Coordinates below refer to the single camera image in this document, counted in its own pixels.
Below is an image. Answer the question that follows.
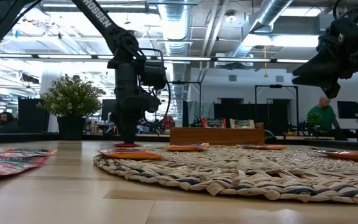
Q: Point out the long strip light rail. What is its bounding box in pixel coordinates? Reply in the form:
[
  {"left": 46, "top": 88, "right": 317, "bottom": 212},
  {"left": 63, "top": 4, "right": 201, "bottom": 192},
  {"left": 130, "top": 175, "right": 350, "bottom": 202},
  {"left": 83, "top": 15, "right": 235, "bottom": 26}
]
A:
[{"left": 0, "top": 54, "right": 310, "bottom": 65}]

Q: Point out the red strawberry tea packet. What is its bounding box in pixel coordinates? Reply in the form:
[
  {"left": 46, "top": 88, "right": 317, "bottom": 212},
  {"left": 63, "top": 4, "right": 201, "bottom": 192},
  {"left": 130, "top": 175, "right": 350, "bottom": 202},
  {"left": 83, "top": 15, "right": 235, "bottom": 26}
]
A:
[
  {"left": 200, "top": 118, "right": 227, "bottom": 129},
  {"left": 0, "top": 156, "right": 50, "bottom": 182},
  {"left": 113, "top": 142, "right": 141, "bottom": 148},
  {"left": 0, "top": 152, "right": 45, "bottom": 160}
]

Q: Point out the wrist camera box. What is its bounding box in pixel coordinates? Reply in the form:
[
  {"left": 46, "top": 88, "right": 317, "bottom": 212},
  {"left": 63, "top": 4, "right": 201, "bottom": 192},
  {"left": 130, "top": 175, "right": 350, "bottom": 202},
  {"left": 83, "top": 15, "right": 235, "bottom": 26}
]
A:
[
  {"left": 140, "top": 60, "right": 168, "bottom": 91},
  {"left": 329, "top": 16, "right": 358, "bottom": 43}
]

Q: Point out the bushy plant in black pot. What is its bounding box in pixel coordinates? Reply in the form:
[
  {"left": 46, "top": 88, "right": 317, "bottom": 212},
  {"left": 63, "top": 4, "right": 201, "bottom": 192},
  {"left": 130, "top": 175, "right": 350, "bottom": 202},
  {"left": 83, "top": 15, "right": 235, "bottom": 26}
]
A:
[{"left": 35, "top": 74, "right": 106, "bottom": 141}]

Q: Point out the wooden compartment caddy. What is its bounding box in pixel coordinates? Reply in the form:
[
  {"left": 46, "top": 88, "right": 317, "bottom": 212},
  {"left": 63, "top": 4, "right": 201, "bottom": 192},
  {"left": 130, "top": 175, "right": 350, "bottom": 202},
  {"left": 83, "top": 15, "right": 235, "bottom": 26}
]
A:
[{"left": 169, "top": 121, "right": 266, "bottom": 146}]

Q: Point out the beige tea packet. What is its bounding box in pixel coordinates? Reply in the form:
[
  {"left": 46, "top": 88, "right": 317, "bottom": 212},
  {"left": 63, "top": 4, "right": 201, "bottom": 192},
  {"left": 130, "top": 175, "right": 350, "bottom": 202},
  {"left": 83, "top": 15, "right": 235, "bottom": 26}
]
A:
[{"left": 229, "top": 118, "right": 256, "bottom": 129}]

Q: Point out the black partition screen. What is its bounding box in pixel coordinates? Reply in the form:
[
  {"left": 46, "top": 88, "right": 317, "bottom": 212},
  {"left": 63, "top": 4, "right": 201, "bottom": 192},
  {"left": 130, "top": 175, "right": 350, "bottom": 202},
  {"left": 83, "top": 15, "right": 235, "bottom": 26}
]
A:
[{"left": 213, "top": 98, "right": 291, "bottom": 128}]

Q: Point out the small green potted plant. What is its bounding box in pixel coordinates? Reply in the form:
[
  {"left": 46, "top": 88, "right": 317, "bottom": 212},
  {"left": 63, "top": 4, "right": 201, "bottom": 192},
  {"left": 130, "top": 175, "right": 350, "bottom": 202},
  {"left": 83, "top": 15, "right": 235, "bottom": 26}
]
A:
[{"left": 307, "top": 111, "right": 323, "bottom": 127}]

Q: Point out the person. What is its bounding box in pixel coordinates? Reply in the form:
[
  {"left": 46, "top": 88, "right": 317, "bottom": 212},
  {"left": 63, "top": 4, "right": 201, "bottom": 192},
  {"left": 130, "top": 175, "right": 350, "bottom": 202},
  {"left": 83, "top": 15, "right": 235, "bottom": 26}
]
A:
[
  {"left": 0, "top": 111, "right": 21, "bottom": 134},
  {"left": 306, "top": 95, "right": 343, "bottom": 131}
]

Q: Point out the round woven placemat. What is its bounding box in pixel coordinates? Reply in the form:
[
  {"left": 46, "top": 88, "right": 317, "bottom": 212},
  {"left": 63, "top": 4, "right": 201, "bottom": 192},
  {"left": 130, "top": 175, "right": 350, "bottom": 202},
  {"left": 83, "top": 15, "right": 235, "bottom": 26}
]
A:
[{"left": 93, "top": 145, "right": 358, "bottom": 205}]

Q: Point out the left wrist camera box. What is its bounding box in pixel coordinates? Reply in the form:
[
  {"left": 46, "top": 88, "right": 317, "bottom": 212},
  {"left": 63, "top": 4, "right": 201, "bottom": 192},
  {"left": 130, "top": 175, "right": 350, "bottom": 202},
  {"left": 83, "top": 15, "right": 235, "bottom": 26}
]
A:
[{"left": 140, "top": 60, "right": 168, "bottom": 91}]

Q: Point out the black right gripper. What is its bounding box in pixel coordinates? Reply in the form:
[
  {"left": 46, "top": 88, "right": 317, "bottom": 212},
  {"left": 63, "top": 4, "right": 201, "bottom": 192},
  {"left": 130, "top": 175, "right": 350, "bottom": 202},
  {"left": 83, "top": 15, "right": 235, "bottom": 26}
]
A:
[{"left": 291, "top": 38, "right": 358, "bottom": 100}]

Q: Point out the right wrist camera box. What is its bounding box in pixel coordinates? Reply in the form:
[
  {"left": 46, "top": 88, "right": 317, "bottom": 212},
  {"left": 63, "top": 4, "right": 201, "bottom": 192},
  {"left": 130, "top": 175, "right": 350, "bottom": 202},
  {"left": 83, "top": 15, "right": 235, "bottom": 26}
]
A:
[{"left": 329, "top": 16, "right": 358, "bottom": 43}]

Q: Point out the silver spiral air duct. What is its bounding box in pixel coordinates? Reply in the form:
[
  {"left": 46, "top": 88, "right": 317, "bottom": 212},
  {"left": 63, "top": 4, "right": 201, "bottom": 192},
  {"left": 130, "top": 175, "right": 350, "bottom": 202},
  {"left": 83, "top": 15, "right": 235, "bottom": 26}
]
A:
[{"left": 227, "top": 0, "right": 294, "bottom": 60}]

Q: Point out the black desk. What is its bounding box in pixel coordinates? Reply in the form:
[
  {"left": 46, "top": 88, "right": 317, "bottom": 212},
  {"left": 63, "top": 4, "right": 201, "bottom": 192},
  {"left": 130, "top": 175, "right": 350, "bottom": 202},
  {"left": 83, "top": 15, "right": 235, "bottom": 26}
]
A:
[{"left": 327, "top": 126, "right": 358, "bottom": 142}]

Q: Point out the yellow hanging cord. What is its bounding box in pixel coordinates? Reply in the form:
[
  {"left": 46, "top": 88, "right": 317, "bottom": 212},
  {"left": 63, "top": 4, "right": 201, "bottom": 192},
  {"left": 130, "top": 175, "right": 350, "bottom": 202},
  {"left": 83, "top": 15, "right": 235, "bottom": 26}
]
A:
[{"left": 263, "top": 45, "right": 269, "bottom": 78}]

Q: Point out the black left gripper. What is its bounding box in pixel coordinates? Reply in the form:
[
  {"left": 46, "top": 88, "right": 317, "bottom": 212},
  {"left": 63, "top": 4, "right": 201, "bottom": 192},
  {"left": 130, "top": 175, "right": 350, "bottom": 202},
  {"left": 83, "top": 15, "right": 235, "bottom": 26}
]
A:
[{"left": 110, "top": 91, "right": 162, "bottom": 145}]

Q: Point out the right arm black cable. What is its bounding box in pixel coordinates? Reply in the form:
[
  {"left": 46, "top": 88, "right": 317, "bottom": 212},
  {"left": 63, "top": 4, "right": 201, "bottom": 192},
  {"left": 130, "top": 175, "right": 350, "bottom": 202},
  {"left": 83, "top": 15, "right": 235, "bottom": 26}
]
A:
[{"left": 332, "top": 0, "right": 358, "bottom": 23}]

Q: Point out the red chair backrest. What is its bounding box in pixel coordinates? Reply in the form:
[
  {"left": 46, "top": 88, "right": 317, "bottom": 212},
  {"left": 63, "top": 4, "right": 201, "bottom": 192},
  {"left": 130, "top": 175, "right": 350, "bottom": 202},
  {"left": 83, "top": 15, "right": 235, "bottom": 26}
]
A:
[{"left": 161, "top": 115, "right": 177, "bottom": 130}]

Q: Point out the black partition panel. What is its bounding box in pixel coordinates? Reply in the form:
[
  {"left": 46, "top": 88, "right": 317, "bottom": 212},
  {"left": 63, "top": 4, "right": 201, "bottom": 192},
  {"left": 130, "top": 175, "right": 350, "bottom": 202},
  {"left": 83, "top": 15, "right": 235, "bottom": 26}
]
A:
[{"left": 17, "top": 96, "right": 50, "bottom": 134}]

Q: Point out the orange tea packet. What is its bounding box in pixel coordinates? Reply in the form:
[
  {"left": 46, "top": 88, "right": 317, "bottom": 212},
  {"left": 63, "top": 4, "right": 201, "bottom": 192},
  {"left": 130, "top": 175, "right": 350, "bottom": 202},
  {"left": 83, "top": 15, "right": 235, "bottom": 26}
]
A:
[
  {"left": 240, "top": 144, "right": 288, "bottom": 151},
  {"left": 165, "top": 142, "right": 210, "bottom": 152},
  {"left": 310, "top": 148, "right": 358, "bottom": 164},
  {"left": 99, "top": 149, "right": 165, "bottom": 161},
  {"left": 0, "top": 147, "right": 58, "bottom": 156}
]

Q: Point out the silver ribbed air duct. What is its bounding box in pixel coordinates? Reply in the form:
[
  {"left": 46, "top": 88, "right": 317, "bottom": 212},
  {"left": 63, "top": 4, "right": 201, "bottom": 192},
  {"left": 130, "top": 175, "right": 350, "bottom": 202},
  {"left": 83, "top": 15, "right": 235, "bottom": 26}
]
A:
[{"left": 158, "top": 0, "right": 193, "bottom": 105}]

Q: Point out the black computer monitor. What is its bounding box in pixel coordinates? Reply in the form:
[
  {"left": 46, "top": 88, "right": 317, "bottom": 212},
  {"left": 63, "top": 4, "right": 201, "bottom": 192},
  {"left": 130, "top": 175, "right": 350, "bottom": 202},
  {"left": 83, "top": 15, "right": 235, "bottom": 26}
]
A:
[
  {"left": 336, "top": 100, "right": 358, "bottom": 119},
  {"left": 101, "top": 98, "right": 117, "bottom": 122}
]

